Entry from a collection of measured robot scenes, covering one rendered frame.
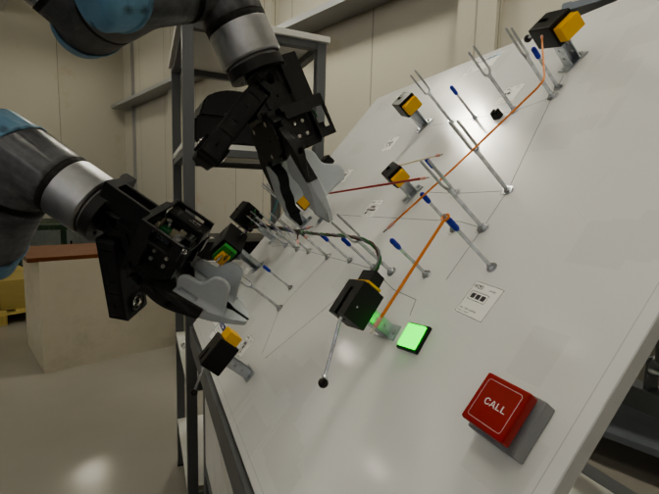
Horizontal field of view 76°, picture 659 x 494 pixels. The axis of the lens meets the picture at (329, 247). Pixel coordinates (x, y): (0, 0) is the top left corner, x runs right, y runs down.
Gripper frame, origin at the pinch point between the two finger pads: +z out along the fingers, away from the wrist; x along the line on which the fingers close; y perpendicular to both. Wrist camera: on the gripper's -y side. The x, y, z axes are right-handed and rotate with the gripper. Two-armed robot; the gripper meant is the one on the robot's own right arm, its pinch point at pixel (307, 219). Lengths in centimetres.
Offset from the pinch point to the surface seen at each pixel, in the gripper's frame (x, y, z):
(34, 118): 898, -2, -268
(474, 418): -22.4, -3.4, 20.0
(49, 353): 307, -83, 46
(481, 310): -14.1, 9.7, 17.7
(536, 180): -12.2, 29.3, 8.6
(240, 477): 12.5, -22.0, 32.1
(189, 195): 91, 8, -11
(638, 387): -15, 35, 47
